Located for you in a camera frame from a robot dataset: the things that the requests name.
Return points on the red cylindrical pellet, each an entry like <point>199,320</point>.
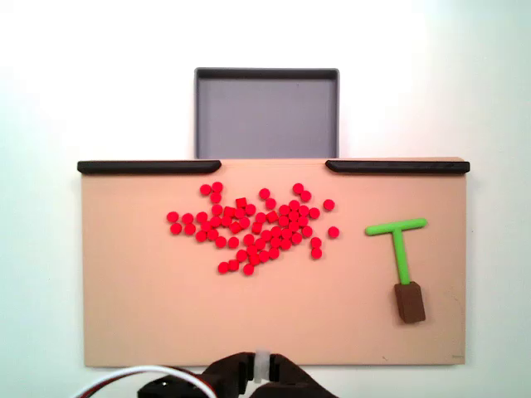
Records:
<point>283,220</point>
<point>296,238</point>
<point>233,264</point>
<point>248,239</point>
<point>276,231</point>
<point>201,236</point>
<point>270,203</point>
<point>175,228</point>
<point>220,241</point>
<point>274,252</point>
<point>316,252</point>
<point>251,250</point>
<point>260,217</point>
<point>316,242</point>
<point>264,255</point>
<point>229,212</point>
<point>333,231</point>
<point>286,234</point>
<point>264,193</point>
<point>217,210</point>
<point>253,259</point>
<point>305,195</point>
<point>250,209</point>
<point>206,189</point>
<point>215,197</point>
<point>307,231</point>
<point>256,227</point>
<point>233,242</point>
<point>314,213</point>
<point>223,267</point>
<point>274,241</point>
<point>303,221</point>
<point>217,187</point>
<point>284,244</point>
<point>298,188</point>
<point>293,226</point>
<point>226,221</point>
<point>242,254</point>
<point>206,226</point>
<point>266,235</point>
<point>304,210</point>
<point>212,234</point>
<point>172,216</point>
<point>244,222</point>
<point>328,204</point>
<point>248,269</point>
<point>241,202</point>
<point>189,228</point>
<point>294,205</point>
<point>284,209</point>
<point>215,221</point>
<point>294,215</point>
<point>202,217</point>
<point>240,213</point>
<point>187,218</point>
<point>272,216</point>
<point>259,244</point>
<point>235,226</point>

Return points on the gray shallow tray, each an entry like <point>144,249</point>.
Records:
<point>265,116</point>

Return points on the beige flat board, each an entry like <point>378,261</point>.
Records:
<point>166,311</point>

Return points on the black foam rail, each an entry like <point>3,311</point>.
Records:
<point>145,167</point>
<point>398,167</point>

